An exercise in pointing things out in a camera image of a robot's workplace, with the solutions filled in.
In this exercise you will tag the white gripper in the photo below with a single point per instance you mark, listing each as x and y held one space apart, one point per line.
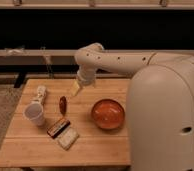
85 77

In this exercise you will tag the white sponge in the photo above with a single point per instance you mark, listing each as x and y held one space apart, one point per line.
67 138

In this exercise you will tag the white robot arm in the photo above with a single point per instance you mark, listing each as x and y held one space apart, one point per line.
159 103

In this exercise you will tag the dark red oval object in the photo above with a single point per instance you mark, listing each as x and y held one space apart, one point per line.
63 105

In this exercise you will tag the white crumpled wrapper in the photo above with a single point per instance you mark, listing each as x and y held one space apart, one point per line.
41 93

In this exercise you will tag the orange bowl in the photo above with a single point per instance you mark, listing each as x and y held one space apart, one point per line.
108 114

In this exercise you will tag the brown black snack bar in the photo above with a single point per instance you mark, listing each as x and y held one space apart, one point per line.
57 128

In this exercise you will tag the white plastic cup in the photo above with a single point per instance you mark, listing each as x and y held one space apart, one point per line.
34 113

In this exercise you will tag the wooden shelf rail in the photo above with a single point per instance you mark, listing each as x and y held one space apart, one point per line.
33 57

